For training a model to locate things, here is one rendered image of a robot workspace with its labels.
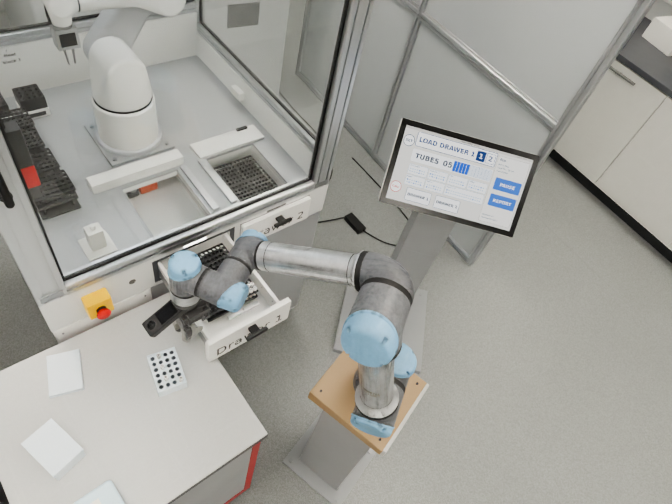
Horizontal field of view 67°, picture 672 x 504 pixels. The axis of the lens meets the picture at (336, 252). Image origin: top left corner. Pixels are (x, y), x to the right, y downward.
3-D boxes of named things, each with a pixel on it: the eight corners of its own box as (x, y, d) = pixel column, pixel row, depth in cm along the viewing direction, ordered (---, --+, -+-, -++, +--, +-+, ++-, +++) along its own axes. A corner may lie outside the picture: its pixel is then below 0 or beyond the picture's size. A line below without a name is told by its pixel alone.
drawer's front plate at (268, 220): (307, 217, 193) (311, 198, 185) (242, 247, 179) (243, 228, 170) (304, 214, 194) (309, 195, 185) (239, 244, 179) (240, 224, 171)
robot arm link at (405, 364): (409, 364, 154) (424, 346, 143) (396, 404, 146) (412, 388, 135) (373, 347, 154) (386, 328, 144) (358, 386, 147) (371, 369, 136)
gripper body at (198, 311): (210, 319, 140) (211, 296, 130) (182, 335, 135) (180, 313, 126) (195, 299, 142) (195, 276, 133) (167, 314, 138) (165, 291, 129)
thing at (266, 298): (281, 314, 164) (283, 304, 159) (210, 353, 151) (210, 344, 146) (217, 230, 179) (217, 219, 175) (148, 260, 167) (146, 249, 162)
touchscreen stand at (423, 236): (419, 374, 254) (512, 252, 175) (332, 351, 252) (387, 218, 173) (425, 293, 285) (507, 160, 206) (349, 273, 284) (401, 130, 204)
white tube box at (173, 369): (187, 387, 151) (187, 382, 148) (159, 397, 148) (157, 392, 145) (175, 352, 157) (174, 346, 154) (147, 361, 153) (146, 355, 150)
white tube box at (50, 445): (87, 454, 135) (83, 449, 131) (58, 482, 130) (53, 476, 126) (55, 424, 138) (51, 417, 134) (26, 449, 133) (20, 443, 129)
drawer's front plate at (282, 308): (287, 318, 165) (291, 300, 157) (208, 363, 151) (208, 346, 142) (284, 314, 166) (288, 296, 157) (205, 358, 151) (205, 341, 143)
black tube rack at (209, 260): (257, 301, 165) (258, 290, 160) (208, 326, 156) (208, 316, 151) (221, 254, 173) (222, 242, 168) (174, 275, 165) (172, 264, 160)
